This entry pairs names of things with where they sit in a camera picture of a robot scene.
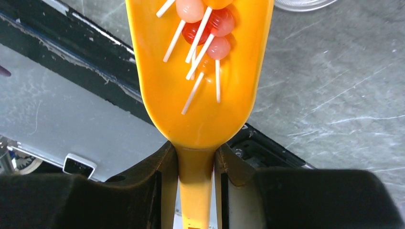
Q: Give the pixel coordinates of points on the pink round lollipop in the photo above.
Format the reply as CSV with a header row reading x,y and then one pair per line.
x,y
215,47

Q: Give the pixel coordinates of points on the pale pink lollipop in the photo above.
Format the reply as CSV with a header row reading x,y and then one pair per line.
x,y
189,11

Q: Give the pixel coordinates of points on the red translucent lollipop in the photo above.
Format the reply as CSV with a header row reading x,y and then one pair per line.
x,y
220,24

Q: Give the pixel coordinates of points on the orange lollipop in scoop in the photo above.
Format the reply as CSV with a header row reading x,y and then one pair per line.
x,y
207,65

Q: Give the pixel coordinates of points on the black base frame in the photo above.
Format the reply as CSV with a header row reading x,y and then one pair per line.
x,y
64,41

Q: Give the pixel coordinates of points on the orange plastic scoop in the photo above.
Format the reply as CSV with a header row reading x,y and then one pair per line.
x,y
207,125

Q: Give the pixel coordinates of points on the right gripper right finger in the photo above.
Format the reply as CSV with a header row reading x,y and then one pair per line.
x,y
298,198

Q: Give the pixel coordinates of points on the dark red lollipop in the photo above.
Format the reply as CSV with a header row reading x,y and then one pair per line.
x,y
189,32

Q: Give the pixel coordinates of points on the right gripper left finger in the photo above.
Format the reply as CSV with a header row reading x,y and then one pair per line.
x,y
141,197

